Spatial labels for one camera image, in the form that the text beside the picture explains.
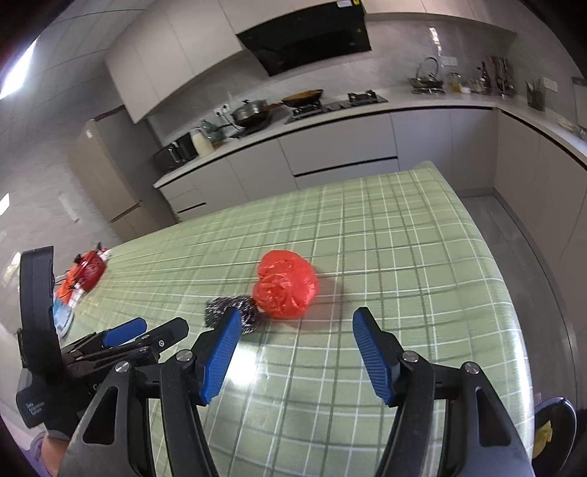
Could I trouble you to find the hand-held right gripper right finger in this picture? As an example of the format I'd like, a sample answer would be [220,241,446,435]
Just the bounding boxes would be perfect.
[352,306,535,477]

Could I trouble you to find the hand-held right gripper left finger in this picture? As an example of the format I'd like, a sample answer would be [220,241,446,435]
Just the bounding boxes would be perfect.
[59,307,244,477]

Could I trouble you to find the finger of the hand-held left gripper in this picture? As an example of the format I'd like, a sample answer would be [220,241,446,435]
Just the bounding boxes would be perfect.
[62,317,147,357]
[69,317,190,378]

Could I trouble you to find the steel wool scourer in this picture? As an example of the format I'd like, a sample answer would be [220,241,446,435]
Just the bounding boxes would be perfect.
[204,296,261,331]

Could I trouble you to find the red plastic bag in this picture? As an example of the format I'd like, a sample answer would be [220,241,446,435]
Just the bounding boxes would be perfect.
[253,250,319,319]

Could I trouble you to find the black trash bin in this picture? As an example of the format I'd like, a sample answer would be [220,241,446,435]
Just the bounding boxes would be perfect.
[532,397,577,477]

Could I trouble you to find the person's left forearm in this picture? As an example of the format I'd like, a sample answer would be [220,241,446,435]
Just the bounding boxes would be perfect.
[28,431,69,477]

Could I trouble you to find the blue and white packet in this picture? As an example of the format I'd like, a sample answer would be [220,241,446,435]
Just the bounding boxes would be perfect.
[51,294,78,332]

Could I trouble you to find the orange packet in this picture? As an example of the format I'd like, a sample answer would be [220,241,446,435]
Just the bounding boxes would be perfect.
[57,270,85,299]

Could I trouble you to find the green plaid tablecloth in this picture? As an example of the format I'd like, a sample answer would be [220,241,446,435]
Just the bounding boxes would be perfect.
[52,160,535,477]

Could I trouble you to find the beige refrigerator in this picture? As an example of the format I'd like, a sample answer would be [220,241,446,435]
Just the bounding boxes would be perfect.
[69,118,177,239]

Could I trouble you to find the black microwave oven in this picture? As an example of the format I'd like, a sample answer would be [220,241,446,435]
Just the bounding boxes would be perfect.
[153,133,199,174]

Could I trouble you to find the white jug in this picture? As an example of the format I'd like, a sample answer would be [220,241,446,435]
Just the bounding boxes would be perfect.
[190,128,215,157]

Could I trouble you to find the black induction cooker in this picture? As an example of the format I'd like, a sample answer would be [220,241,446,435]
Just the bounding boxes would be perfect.
[227,120,276,138]

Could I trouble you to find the grey lower cabinets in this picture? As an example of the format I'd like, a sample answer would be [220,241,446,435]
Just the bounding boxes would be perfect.
[158,108,587,258]

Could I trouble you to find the grey cabinets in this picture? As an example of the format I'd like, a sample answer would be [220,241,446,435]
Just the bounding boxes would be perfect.
[362,0,519,37]
[105,0,246,122]
[158,108,587,258]

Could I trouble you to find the black pot with lid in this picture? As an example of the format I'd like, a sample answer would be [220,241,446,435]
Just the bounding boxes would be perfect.
[230,98,271,128]

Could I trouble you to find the black gas stove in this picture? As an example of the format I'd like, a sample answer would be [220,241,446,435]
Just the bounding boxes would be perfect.
[284,92,390,124]

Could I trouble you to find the white kitchen countertop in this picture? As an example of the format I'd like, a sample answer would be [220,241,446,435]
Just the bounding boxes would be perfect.
[153,89,587,189]

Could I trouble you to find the black wok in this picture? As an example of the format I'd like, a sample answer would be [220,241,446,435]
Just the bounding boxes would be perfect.
[281,88,324,107]

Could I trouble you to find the grey upper cabinets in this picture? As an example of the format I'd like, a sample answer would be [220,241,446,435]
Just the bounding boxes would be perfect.
[105,0,246,122]
[362,0,519,37]

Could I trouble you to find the dark utensil holder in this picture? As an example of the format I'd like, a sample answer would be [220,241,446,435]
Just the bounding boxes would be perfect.
[525,79,546,111]

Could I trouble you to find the metal utensil rack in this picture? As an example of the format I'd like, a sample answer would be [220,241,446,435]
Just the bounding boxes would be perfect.
[490,55,514,98]

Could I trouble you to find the black range hood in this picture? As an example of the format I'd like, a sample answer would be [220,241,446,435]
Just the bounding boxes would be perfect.
[236,1,372,76]

